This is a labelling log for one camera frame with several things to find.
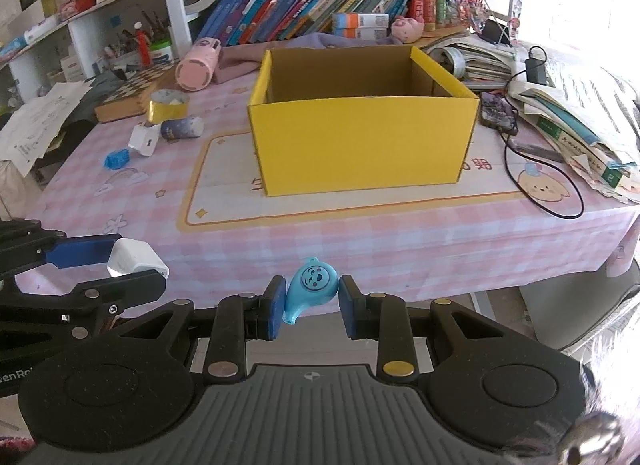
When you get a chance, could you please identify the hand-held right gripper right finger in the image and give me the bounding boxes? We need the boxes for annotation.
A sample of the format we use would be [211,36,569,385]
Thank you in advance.
[338,274,507,381]

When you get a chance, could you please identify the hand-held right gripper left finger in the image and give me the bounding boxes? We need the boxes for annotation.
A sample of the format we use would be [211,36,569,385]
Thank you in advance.
[115,276,289,381]

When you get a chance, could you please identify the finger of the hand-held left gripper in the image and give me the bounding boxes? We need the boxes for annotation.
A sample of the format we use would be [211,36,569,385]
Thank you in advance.
[0,269,167,346]
[0,218,124,282]

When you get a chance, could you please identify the white charger plug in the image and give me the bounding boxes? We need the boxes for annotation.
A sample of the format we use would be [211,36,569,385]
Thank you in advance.
[107,239,170,279]

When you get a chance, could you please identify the blue whistle with face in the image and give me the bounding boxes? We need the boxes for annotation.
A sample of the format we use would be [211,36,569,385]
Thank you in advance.
[282,256,340,325]

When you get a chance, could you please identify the white adapter block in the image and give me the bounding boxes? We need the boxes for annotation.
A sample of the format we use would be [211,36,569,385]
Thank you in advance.
[127,125,161,158]

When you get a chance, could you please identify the dark blue spray bottle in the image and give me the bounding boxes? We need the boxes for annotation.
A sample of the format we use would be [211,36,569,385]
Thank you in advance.
[160,116,205,141]

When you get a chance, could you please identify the yellow cardboard box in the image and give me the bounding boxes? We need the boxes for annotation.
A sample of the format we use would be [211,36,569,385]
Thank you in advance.
[247,45,481,198]

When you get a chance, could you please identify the yellow tape roll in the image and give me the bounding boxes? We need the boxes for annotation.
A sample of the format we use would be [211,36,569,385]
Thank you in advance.
[146,89,190,126]

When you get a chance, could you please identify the loose white paper sheets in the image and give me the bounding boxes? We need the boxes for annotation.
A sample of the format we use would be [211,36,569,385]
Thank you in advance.
[0,82,92,177]

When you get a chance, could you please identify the dark grey cloth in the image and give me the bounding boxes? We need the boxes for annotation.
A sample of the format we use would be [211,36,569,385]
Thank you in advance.
[75,70,132,122]

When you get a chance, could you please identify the wooden chessboard box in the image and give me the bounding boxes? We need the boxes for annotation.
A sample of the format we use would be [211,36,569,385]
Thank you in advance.
[94,65,177,124]

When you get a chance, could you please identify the red bottle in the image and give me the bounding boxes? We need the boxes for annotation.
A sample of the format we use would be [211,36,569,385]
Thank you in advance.
[133,21,152,69]

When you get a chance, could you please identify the green lid jar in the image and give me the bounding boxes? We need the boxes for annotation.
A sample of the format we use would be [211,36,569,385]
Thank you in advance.
[149,40,174,64]

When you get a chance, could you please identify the pink cup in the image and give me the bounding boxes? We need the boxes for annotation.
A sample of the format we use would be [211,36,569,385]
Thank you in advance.
[175,37,224,92]

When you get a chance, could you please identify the purple cloth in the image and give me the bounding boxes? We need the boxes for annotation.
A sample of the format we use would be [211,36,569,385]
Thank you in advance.
[214,32,401,84]

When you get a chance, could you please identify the silver tape roll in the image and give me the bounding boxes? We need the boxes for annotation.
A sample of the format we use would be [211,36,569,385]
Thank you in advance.
[439,47,467,81]

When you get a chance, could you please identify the orange and blue boxes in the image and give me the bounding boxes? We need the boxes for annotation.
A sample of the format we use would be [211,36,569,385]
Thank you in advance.
[332,13,390,41]

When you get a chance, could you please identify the pink pig plush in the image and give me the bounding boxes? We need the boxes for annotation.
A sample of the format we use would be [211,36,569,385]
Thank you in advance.
[390,15,426,44]

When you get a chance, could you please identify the pile of books and papers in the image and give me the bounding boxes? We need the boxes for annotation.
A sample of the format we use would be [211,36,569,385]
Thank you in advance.
[504,79,640,204]

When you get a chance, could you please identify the stack of newspapers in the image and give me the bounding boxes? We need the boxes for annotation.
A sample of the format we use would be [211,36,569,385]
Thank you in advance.
[429,32,527,84]

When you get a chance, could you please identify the row of colourful books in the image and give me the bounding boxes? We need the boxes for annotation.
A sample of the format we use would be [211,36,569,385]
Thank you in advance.
[202,0,419,46]

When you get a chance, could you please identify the black power adapter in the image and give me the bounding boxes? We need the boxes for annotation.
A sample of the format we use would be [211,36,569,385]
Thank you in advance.
[524,46,550,86]

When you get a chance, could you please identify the black cable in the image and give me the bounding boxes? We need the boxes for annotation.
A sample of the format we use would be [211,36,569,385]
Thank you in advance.
[502,46,585,220]

